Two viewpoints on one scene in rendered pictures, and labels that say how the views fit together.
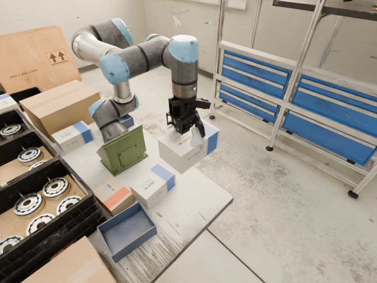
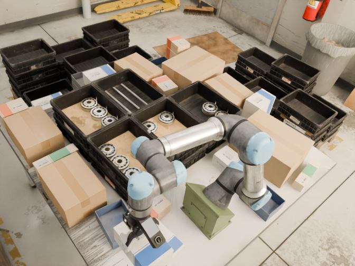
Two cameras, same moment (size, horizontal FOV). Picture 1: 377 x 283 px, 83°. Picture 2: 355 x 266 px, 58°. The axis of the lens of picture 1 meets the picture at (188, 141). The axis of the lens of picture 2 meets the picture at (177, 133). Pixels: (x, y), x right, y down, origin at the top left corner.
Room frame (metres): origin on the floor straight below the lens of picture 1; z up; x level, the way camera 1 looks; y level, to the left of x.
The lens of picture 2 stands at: (0.64, -0.54, 2.22)
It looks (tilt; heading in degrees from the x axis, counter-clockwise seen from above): 45 degrees down; 88
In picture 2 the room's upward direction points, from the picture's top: 8 degrees clockwise
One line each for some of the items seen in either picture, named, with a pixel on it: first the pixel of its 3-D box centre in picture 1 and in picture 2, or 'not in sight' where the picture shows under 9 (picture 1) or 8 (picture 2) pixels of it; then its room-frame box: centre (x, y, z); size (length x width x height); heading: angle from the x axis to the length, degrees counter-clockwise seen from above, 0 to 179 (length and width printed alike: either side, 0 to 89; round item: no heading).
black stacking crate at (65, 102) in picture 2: not in sight; (89, 115); (0.13, 0.88, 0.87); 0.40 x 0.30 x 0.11; 138
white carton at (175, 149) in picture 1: (189, 143); (142, 244); (0.58, 0.00, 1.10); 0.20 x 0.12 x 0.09; 135
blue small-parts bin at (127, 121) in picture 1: (115, 122); (261, 199); (1.19, 0.51, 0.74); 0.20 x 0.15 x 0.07; 134
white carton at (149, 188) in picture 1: (153, 185); (160, 243); (0.65, 0.17, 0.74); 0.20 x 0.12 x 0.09; 140
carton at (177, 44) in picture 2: not in sight; (178, 44); (0.61, 1.81, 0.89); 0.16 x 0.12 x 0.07; 129
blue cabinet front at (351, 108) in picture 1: (332, 120); not in sight; (1.40, -1.17, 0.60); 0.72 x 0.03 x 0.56; 45
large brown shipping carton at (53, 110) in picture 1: (65, 109); (269, 146); (1.26, 0.86, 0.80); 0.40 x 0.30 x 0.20; 141
